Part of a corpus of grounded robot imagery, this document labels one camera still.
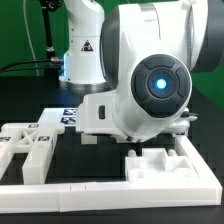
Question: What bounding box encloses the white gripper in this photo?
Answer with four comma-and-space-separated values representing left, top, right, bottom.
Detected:
75, 92, 193, 144

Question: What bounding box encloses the white chair seat part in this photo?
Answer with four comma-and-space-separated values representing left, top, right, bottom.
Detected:
125, 148, 197, 182

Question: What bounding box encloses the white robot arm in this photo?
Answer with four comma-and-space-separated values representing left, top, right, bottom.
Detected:
61, 0, 224, 143

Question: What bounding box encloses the white chair back part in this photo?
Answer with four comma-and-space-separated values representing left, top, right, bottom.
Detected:
0, 123, 65, 185

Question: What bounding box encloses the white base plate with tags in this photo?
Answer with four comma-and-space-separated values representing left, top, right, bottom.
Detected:
38, 108, 77, 127

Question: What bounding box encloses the black camera stand pole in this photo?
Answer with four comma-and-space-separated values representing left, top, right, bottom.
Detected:
39, 0, 62, 79

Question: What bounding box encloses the white U-shaped frame obstacle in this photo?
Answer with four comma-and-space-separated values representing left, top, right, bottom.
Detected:
0, 135, 223, 213

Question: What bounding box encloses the black cable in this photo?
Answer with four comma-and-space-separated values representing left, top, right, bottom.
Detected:
0, 59, 64, 75

